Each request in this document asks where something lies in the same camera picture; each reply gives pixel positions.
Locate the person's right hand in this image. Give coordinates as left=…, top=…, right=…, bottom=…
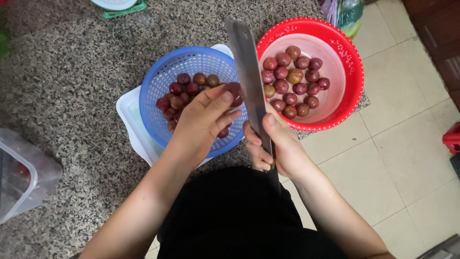
left=243, top=104, right=314, bottom=181

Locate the person's left hand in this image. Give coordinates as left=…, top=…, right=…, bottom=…
left=166, top=85, right=243, bottom=170

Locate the single dark red plum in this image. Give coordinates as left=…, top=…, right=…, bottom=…
left=222, top=82, right=244, bottom=108

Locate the steel cleaver knife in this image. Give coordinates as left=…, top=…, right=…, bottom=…
left=224, top=19, right=282, bottom=195

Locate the heap of plums in colander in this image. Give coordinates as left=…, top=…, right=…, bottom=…
left=155, top=72, right=230, bottom=139

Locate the blue plastic colander basket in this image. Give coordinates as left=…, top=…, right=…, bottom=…
left=139, top=46, right=248, bottom=159

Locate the group of plums in basin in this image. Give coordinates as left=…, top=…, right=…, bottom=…
left=261, top=45, right=331, bottom=120

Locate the white plastic tray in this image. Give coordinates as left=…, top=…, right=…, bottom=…
left=116, top=43, right=235, bottom=168

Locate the person's black clothing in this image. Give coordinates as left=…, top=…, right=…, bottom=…
left=157, top=166, right=347, bottom=259

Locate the red plastic basin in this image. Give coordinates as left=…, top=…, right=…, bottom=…
left=256, top=17, right=364, bottom=132

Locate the green kitchen scale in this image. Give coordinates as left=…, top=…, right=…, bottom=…
left=90, top=0, right=148, bottom=19

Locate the plastic bag with greens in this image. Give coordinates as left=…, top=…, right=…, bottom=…
left=318, top=0, right=364, bottom=39

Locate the red plastic stool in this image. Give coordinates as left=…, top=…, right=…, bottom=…
left=442, top=122, right=460, bottom=154

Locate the clear plastic container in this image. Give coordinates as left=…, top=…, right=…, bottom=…
left=0, top=128, right=63, bottom=224

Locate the grey metal object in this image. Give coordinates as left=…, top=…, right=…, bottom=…
left=416, top=234, right=460, bottom=259

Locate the dark wooden cabinet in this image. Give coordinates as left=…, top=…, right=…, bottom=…
left=402, top=0, right=460, bottom=110

